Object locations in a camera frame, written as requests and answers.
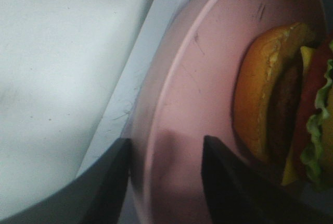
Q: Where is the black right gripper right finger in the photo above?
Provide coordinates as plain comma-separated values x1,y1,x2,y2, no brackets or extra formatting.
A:
201,135,332,223

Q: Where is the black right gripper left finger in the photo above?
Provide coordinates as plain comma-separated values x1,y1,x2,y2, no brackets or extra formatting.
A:
1,138,131,224

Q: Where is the pink round plate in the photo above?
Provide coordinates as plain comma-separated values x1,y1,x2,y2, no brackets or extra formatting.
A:
130,0,327,223

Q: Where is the burger with lettuce and cheese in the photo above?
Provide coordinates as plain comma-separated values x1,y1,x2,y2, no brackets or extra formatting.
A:
233,22,332,191

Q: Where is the white microwave oven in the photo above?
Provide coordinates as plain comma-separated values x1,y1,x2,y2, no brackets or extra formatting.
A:
76,0,190,176

